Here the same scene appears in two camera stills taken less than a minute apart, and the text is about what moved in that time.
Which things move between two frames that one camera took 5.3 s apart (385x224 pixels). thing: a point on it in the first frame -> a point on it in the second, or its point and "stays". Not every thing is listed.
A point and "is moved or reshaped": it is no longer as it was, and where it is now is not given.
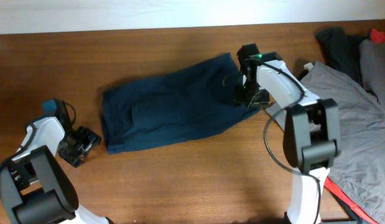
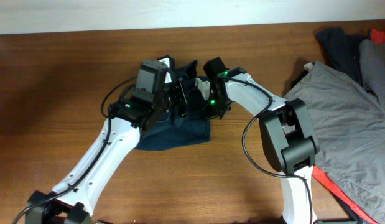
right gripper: (264, 99) -> (210, 114)
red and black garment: (354, 212) stays
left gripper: (92, 139) -> (181, 96)
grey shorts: (362, 171) stays
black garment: (341, 50) stays
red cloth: (378, 37) stays
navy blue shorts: (172, 107) is moved or reshaped
